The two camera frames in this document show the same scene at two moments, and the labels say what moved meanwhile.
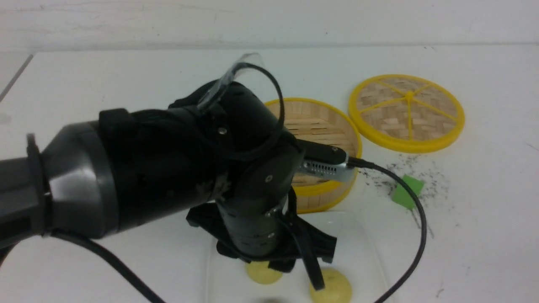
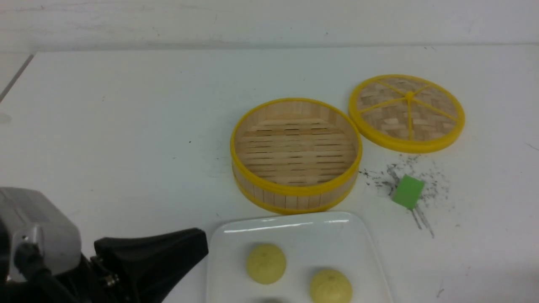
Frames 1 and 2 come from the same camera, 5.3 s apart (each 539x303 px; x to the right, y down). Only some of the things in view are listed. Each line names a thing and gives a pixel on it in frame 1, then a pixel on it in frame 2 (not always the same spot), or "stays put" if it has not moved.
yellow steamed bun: (337, 288) stays put
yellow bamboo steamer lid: (406, 113) stays put
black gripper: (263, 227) -> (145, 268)
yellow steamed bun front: (259, 271) stays put
